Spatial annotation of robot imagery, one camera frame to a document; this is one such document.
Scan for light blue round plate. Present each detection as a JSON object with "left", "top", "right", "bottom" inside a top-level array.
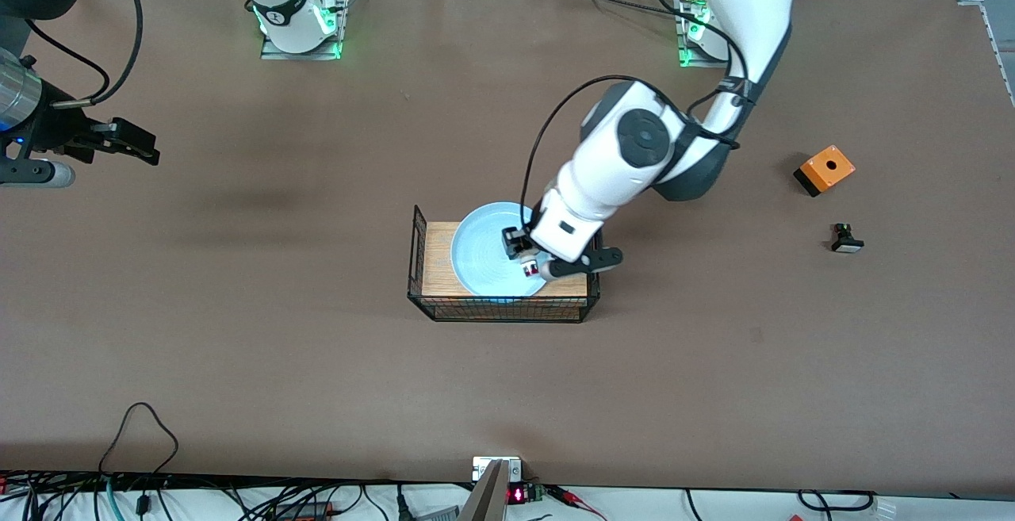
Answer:
[{"left": 450, "top": 201, "right": 550, "bottom": 298}]

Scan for black square white-capped button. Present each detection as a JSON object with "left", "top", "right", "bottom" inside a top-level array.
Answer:
[{"left": 829, "top": 223, "right": 865, "bottom": 255}]

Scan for light wooden board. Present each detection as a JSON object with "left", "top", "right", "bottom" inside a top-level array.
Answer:
[{"left": 421, "top": 222, "right": 588, "bottom": 298}]

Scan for red clip test leads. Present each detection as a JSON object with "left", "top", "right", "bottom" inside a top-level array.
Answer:
[{"left": 547, "top": 486, "right": 607, "bottom": 521}]

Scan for grey metal bar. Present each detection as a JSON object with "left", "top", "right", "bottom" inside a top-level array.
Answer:
[{"left": 458, "top": 460, "right": 510, "bottom": 521}]

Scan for black power adapter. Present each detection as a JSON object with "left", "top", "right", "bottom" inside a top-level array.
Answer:
[{"left": 274, "top": 501, "right": 334, "bottom": 521}]

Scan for grey left arm wrist camera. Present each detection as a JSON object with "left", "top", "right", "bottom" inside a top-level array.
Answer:
[{"left": 542, "top": 246, "right": 624, "bottom": 281}]

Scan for grey arm wrist camera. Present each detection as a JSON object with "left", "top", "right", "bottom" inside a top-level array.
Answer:
[
  {"left": 542, "top": 246, "right": 624, "bottom": 281},
  {"left": 0, "top": 158, "right": 76, "bottom": 189}
]

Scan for grey right arm wrist camera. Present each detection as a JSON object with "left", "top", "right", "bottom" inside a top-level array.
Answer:
[{"left": 0, "top": 158, "right": 76, "bottom": 189}]

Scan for black wire basket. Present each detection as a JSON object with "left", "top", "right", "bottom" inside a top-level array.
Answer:
[{"left": 407, "top": 205, "right": 601, "bottom": 324}]

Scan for black right arm short cable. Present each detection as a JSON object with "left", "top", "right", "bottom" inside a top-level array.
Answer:
[{"left": 24, "top": 20, "right": 110, "bottom": 105}]

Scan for black right arm long cable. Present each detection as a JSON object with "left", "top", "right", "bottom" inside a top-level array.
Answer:
[{"left": 89, "top": 0, "right": 144, "bottom": 103}]

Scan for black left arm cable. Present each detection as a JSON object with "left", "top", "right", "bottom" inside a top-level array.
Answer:
[{"left": 519, "top": 0, "right": 750, "bottom": 224}]

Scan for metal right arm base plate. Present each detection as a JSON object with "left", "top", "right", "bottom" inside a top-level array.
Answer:
[{"left": 260, "top": 0, "right": 351, "bottom": 61}]

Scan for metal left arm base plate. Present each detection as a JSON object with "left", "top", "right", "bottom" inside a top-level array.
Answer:
[{"left": 676, "top": 0, "right": 734, "bottom": 68}]

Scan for silver camera mount bracket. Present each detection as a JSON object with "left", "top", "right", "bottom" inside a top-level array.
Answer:
[{"left": 473, "top": 456, "right": 524, "bottom": 484}]

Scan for black looped cable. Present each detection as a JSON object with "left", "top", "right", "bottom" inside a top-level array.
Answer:
[{"left": 98, "top": 402, "right": 180, "bottom": 478}]

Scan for orange button enclosure box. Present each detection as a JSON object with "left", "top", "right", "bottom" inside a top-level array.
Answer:
[{"left": 793, "top": 144, "right": 857, "bottom": 198}]

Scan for black coiled cable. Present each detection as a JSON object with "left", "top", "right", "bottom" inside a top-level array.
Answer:
[{"left": 797, "top": 489, "right": 877, "bottom": 512}]

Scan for aluminium profile rail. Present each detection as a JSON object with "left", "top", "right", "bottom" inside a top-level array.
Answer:
[{"left": 954, "top": 0, "right": 1015, "bottom": 105}]

